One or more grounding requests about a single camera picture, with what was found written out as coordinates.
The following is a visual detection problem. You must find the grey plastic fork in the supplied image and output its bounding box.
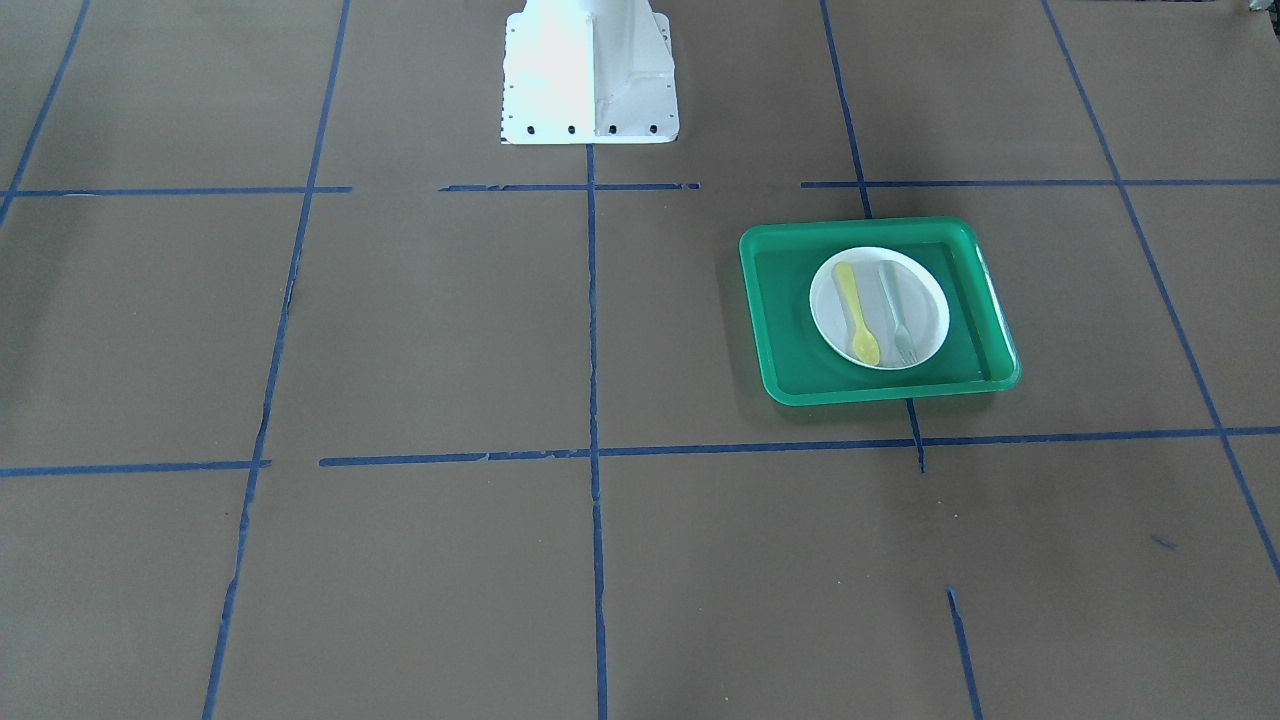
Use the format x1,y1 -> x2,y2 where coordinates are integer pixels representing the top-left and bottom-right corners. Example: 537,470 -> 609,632
878,261 -> 918,368

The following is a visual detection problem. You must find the green plastic tray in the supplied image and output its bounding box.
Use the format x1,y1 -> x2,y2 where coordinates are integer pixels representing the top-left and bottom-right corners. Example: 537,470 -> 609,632
740,217 -> 1021,407

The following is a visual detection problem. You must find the white round plate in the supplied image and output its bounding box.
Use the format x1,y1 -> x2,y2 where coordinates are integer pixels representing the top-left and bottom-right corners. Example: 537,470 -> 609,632
808,247 -> 950,372

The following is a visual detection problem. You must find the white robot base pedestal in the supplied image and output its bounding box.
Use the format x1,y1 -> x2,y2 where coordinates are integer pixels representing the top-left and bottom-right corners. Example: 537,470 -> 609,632
500,1 -> 681,146

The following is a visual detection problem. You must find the yellow plastic spoon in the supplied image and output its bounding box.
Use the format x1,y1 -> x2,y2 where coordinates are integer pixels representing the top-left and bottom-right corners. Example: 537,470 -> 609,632
832,263 -> 881,366

